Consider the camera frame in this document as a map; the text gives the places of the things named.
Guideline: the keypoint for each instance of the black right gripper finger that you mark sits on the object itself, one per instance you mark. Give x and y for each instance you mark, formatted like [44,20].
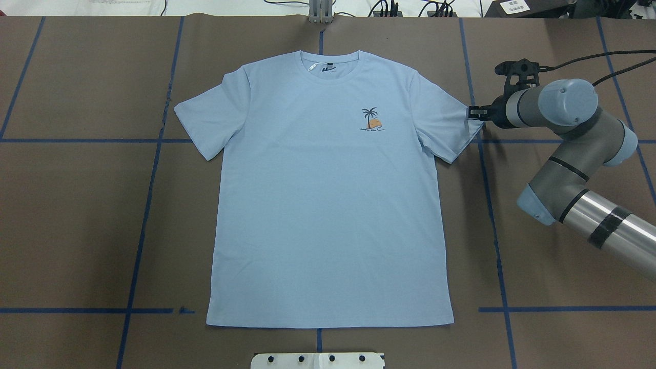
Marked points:
[476,110]
[474,116]

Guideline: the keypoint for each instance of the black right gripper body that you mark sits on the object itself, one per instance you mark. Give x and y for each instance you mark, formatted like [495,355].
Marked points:
[497,113]

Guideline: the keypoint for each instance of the light blue t-shirt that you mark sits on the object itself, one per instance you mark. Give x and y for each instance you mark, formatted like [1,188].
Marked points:
[329,206]

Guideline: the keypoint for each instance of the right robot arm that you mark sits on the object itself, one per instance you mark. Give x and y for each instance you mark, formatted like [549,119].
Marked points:
[591,138]

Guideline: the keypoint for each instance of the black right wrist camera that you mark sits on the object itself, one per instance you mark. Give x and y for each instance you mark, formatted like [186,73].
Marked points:
[520,75]

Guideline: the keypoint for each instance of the aluminium frame post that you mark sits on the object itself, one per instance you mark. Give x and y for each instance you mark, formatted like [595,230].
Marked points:
[321,11]

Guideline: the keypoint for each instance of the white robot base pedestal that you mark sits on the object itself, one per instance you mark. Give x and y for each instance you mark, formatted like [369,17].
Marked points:
[319,360]

